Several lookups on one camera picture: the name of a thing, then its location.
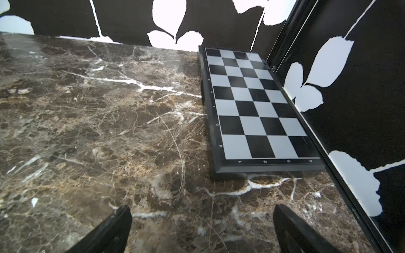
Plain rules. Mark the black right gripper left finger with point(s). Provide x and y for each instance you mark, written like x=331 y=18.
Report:
x=110 y=236

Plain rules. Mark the black white chessboard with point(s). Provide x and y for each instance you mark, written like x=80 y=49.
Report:
x=252 y=129

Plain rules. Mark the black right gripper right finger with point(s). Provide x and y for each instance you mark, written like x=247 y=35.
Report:
x=296 y=236

